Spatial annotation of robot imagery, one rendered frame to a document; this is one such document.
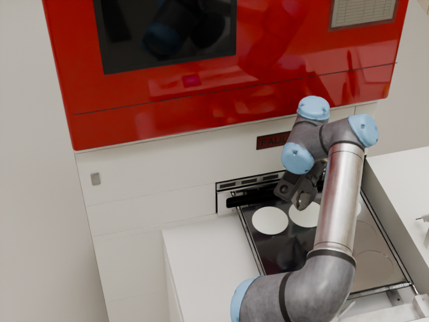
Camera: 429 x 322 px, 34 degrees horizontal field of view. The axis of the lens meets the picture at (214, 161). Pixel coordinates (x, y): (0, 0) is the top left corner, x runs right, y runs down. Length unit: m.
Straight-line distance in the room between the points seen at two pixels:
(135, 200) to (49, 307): 1.10
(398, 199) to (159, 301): 0.85
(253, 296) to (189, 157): 0.58
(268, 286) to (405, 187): 0.75
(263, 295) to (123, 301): 0.98
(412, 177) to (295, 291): 0.81
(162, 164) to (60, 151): 1.72
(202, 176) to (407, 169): 0.59
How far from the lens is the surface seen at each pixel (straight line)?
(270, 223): 1.93
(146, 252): 2.09
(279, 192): 1.73
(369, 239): 1.94
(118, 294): 2.24
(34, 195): 3.33
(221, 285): 1.90
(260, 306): 1.36
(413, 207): 1.95
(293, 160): 1.56
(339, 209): 1.39
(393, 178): 2.01
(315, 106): 1.63
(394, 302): 1.89
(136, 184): 1.87
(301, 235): 1.91
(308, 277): 1.31
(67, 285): 2.97
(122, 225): 1.98
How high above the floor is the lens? 2.37
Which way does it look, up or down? 45 degrees down
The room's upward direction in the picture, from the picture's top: 1 degrees counter-clockwise
